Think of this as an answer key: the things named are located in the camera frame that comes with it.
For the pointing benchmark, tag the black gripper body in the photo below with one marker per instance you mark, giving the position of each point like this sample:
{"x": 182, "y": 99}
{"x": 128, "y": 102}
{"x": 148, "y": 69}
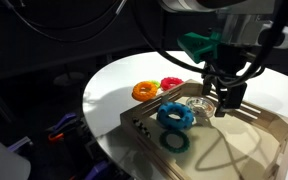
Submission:
{"x": 230, "y": 56}

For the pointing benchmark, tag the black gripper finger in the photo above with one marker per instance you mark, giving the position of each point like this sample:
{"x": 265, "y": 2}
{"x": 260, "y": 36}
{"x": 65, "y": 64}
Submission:
{"x": 230, "y": 100}
{"x": 207, "y": 86}

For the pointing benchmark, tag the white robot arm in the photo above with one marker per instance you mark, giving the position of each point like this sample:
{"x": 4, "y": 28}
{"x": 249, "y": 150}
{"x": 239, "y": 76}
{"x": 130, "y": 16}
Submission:
{"x": 184, "y": 5}

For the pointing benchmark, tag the wooden slatted tray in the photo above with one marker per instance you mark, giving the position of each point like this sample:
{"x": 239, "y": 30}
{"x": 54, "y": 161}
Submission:
{"x": 234, "y": 146}

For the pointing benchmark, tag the purple plastic part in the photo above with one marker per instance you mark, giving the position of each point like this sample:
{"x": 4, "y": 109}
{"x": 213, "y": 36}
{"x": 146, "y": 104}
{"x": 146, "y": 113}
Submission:
{"x": 97, "y": 170}

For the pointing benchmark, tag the purple clamp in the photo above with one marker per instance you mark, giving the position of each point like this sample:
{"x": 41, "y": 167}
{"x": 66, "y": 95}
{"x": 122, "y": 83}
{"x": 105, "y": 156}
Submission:
{"x": 65, "y": 120}

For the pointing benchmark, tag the grey curved cover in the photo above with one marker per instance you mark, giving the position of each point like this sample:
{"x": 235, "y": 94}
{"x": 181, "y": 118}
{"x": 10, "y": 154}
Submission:
{"x": 0, "y": 160}

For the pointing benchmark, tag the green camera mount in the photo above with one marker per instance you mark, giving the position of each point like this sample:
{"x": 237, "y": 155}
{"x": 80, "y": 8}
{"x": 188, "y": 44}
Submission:
{"x": 194, "y": 45}

